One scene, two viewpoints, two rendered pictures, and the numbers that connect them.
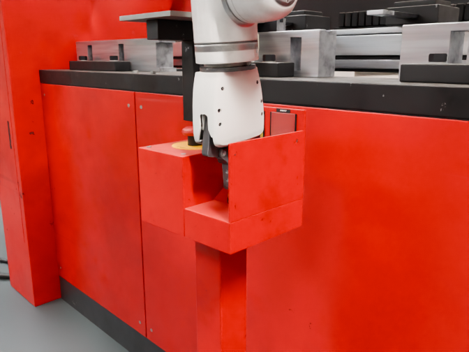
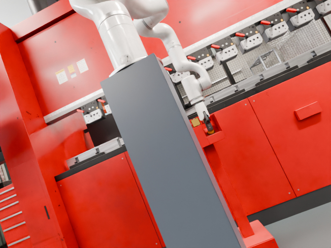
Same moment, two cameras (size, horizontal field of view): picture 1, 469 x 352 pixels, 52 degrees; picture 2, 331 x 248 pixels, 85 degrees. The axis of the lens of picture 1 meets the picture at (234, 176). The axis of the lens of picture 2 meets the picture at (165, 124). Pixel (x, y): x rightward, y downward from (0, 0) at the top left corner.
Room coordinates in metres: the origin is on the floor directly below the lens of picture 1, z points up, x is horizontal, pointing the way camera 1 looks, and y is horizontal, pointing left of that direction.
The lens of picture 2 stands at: (0.01, 0.85, 0.76)
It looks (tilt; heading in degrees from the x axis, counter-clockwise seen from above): 6 degrees up; 320
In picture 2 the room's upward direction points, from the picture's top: 24 degrees counter-clockwise
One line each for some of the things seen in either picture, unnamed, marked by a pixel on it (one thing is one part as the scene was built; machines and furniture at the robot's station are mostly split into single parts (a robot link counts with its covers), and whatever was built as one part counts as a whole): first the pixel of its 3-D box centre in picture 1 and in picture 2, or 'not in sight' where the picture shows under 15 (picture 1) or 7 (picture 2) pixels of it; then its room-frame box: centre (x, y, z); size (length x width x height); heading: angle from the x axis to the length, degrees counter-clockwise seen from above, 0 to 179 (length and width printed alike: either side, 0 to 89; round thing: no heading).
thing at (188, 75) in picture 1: (181, 72); not in sight; (1.07, 0.12, 0.88); 0.14 x 0.04 x 0.22; 134
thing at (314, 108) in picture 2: not in sight; (308, 110); (0.35, -0.62, 0.59); 0.15 x 0.02 x 0.07; 44
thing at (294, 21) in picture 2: not in sight; (297, 15); (0.21, -0.98, 1.26); 0.15 x 0.09 x 0.17; 44
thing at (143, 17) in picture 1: (193, 19); not in sight; (1.09, 0.09, 1.00); 0.26 x 0.18 x 0.01; 134
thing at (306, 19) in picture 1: (283, 20); not in sight; (1.32, -0.13, 1.01); 0.26 x 0.12 x 0.05; 134
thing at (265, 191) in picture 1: (220, 167); (200, 130); (0.72, 0.02, 0.75); 0.20 x 0.16 x 0.18; 46
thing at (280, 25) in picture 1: (248, 26); not in sight; (1.18, -0.03, 0.99); 0.20 x 0.03 x 0.03; 44
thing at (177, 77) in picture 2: not in sight; (178, 72); (0.93, -0.28, 1.26); 0.15 x 0.09 x 0.17; 44
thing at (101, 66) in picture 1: (98, 66); (87, 160); (1.59, 0.44, 0.89); 0.30 x 0.05 x 0.03; 44
